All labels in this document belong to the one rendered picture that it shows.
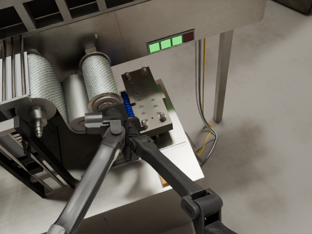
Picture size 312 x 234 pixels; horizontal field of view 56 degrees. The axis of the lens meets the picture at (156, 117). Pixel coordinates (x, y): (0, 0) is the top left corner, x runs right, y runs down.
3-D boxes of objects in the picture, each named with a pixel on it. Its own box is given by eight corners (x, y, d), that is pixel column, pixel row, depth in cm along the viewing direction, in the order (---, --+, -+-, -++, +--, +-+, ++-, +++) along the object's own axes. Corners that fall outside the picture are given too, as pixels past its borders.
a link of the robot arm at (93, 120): (121, 149, 98) (122, 133, 92) (86, 152, 96) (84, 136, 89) (118, 121, 106) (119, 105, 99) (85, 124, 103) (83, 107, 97)
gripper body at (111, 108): (128, 117, 111) (130, 122, 104) (102, 126, 110) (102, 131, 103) (123, 101, 109) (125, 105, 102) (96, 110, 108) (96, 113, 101)
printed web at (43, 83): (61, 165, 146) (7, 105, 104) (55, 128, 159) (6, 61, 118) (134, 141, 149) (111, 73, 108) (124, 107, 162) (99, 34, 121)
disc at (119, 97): (94, 120, 125) (82, 100, 113) (94, 120, 126) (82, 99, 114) (126, 110, 126) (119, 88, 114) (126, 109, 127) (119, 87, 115)
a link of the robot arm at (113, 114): (124, 129, 98) (123, 113, 97) (103, 131, 97) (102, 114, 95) (122, 125, 105) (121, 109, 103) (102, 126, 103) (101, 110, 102)
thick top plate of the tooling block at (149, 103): (142, 139, 141) (140, 133, 136) (123, 81, 164) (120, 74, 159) (173, 129, 143) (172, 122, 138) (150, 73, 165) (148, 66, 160)
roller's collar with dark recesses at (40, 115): (33, 130, 110) (25, 121, 105) (32, 118, 114) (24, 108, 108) (49, 125, 111) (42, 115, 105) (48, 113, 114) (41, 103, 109)
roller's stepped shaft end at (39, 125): (36, 139, 106) (32, 135, 103) (35, 126, 109) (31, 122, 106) (45, 137, 106) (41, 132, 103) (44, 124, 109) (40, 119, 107)
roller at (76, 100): (74, 136, 129) (65, 121, 119) (68, 94, 144) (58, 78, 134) (101, 128, 130) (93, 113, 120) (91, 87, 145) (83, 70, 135)
